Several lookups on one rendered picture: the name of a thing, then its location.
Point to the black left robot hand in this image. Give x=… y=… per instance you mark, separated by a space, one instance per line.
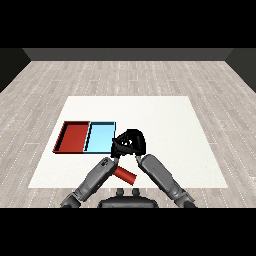
x=116 y=150

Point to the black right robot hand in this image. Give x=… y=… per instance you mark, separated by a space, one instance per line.
x=136 y=140

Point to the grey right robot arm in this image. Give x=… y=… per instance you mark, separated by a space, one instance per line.
x=161 y=176

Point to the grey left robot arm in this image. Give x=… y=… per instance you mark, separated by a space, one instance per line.
x=96 y=178

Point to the light blue shallow open box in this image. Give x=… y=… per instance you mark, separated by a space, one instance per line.
x=100 y=137

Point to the red can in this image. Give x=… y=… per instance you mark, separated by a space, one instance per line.
x=126 y=175

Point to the red shallow open box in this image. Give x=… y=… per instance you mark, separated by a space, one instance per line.
x=73 y=137

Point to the dark grey robot body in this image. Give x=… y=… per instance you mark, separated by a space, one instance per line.
x=128 y=202

